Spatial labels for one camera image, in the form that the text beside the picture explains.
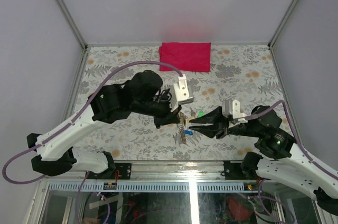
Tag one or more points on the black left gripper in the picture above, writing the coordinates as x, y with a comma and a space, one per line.
169, 117

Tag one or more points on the pink folded cloth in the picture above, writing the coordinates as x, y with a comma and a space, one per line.
193, 57

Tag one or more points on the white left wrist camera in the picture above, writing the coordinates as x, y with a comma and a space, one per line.
181, 93

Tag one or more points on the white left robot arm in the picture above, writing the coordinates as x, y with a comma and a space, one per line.
56, 153

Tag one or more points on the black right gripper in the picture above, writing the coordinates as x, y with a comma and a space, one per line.
219, 126

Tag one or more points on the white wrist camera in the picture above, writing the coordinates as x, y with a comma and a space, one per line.
181, 93
232, 111

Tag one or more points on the blue key tag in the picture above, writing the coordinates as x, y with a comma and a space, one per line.
188, 132

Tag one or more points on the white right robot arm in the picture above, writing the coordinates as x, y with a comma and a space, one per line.
281, 156

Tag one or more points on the metal keyring hoop yellow handle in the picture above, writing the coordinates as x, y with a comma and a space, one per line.
181, 128

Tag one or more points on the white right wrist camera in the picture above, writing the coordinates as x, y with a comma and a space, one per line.
232, 111

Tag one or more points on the key yellow tag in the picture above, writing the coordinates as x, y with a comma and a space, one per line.
192, 115

